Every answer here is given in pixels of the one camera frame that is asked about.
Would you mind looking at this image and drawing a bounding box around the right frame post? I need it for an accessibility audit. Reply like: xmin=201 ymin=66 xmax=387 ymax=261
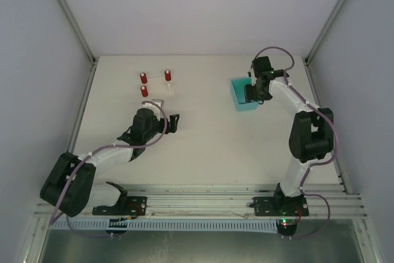
xmin=304 ymin=0 xmax=347 ymax=67

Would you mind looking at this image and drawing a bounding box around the red large spring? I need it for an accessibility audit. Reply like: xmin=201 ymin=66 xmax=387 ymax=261
xmin=140 ymin=85 xmax=149 ymax=98
xmin=164 ymin=70 xmax=172 ymax=81
xmin=140 ymin=73 xmax=148 ymax=84

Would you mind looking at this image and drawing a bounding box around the teal plastic bin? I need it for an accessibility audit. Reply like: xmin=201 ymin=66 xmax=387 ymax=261
xmin=230 ymin=77 xmax=259 ymax=111

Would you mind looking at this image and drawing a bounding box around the white four-peg fixture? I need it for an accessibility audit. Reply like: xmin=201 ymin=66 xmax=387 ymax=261
xmin=141 ymin=77 xmax=175 ymax=97

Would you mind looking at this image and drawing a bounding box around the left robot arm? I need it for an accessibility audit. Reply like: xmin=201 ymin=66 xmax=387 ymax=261
xmin=39 ymin=102 xmax=180 ymax=221

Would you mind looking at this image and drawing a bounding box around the frame post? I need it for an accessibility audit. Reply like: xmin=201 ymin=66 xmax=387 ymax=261
xmin=304 ymin=0 xmax=347 ymax=67
xmin=56 ymin=0 xmax=96 ymax=66

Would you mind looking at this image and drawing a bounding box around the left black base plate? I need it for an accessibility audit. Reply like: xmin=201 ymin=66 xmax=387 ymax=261
xmin=92 ymin=196 xmax=147 ymax=217

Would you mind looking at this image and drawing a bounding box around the left frame post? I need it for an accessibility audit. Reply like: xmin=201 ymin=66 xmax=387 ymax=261
xmin=56 ymin=0 xmax=96 ymax=66

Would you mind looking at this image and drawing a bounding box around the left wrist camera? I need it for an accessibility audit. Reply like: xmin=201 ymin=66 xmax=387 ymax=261
xmin=150 ymin=99 xmax=165 ymax=110

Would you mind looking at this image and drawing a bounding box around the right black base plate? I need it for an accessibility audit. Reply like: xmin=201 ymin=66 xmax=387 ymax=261
xmin=249 ymin=195 xmax=310 ymax=217

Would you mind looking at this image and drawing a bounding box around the grey slotted cable duct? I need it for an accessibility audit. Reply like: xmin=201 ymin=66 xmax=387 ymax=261
xmin=49 ymin=218 xmax=277 ymax=233

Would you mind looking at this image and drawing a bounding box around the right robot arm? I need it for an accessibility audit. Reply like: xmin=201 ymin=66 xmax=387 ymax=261
xmin=170 ymin=56 xmax=335 ymax=216

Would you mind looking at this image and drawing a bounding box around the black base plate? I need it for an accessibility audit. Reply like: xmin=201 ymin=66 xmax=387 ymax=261
xmin=249 ymin=195 xmax=310 ymax=217
xmin=92 ymin=196 xmax=147 ymax=217

